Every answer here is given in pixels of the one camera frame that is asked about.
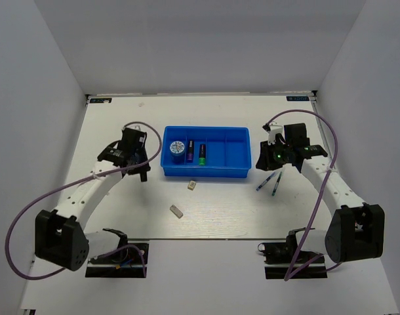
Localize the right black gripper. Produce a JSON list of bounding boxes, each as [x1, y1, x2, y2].
[[256, 138, 292, 171]]

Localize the blue pen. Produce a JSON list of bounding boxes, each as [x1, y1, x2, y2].
[[256, 171, 277, 191]]

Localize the yellow cap black highlighter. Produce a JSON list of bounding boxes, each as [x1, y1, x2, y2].
[[140, 172, 148, 182]]

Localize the green pen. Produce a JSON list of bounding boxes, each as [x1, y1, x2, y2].
[[271, 171, 283, 196]]

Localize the blue round tape container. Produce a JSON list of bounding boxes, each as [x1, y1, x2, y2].
[[169, 140, 186, 164]]

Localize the purple cap highlighter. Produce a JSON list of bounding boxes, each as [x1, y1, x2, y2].
[[186, 140, 195, 163]]

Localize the grey eraser block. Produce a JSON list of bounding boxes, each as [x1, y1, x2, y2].
[[170, 205, 184, 219]]

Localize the green cap black highlighter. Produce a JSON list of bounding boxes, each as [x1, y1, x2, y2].
[[198, 144, 207, 166]]

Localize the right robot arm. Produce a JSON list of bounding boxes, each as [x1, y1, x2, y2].
[[256, 123, 385, 263]]

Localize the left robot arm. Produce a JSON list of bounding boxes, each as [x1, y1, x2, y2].
[[35, 127, 150, 271]]

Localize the blue divided plastic bin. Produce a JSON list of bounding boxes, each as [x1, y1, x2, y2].
[[161, 126, 251, 178]]

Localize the right corner label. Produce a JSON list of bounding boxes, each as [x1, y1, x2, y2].
[[286, 96, 310, 102]]

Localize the corner label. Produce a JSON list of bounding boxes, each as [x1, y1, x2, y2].
[[286, 96, 310, 102], [89, 98, 112, 104]]

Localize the left corner label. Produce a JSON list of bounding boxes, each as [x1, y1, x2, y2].
[[89, 98, 112, 104]]

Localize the beige eraser block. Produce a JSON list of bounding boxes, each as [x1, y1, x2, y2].
[[188, 180, 196, 190]]

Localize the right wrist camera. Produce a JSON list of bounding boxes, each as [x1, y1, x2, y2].
[[262, 122, 283, 145]]

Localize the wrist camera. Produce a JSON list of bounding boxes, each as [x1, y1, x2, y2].
[[262, 122, 283, 145], [122, 121, 142, 131]]

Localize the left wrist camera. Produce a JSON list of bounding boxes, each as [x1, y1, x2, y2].
[[122, 121, 142, 131]]

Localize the metal table edge rail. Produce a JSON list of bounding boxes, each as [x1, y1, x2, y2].
[[311, 91, 363, 239]]

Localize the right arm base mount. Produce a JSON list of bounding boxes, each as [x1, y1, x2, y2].
[[257, 241, 327, 280]]

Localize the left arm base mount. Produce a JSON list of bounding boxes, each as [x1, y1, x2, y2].
[[85, 243, 150, 279]]

